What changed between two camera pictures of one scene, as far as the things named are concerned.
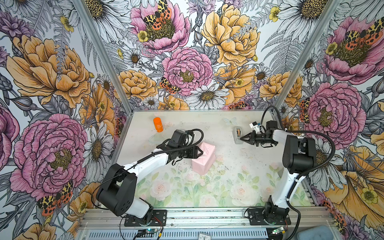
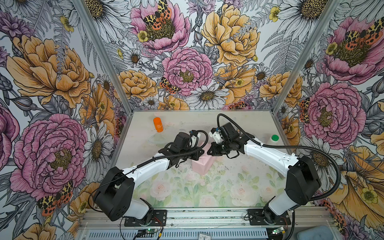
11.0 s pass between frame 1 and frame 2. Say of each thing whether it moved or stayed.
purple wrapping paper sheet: stayed
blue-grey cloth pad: stayed
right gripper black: moved
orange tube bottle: stayed
